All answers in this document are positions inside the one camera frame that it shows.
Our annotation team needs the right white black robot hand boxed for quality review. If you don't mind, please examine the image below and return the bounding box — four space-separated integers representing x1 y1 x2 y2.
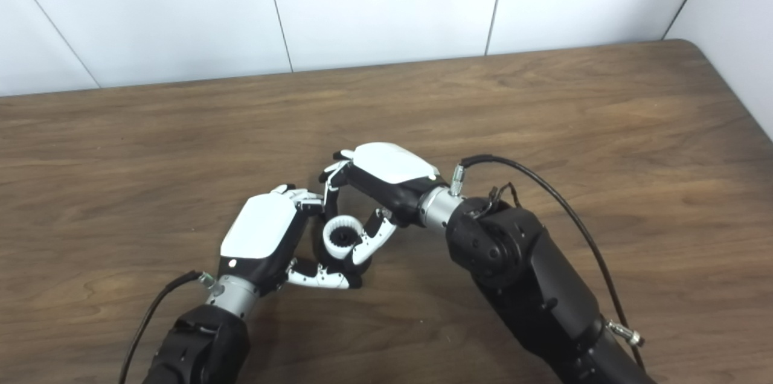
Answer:
319 142 449 267

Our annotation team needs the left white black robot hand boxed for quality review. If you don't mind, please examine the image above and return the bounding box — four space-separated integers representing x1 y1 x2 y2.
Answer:
217 185 363 297

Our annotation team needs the white ring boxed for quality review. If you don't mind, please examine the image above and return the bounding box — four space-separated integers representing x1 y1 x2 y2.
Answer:
322 215 365 261

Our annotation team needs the round black part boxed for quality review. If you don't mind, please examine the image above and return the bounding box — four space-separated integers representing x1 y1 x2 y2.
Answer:
318 233 364 289

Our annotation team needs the thin black right arm wire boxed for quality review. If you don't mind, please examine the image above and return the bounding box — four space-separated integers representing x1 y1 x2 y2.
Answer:
480 184 520 216

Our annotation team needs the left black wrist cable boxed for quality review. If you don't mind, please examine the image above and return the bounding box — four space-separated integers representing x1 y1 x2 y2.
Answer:
119 270 215 384

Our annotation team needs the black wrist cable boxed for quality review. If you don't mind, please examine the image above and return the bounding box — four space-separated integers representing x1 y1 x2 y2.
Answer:
450 155 647 373
119 270 215 384

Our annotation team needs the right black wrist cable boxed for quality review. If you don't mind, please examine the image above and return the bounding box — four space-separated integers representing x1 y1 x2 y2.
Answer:
450 155 647 373

